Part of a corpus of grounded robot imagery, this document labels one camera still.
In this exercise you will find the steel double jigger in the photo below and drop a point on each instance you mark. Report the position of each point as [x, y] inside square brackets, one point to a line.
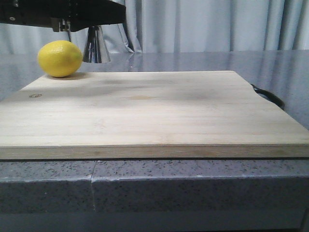
[95, 50]

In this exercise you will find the yellow lemon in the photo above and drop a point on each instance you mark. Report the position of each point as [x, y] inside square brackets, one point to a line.
[59, 58]

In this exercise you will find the wooden cutting board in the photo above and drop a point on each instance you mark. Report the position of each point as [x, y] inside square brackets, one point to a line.
[109, 115]

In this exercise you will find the grey curtain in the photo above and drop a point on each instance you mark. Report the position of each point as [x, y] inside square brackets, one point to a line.
[174, 26]

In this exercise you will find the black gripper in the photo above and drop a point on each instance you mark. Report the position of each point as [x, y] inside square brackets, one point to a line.
[61, 15]

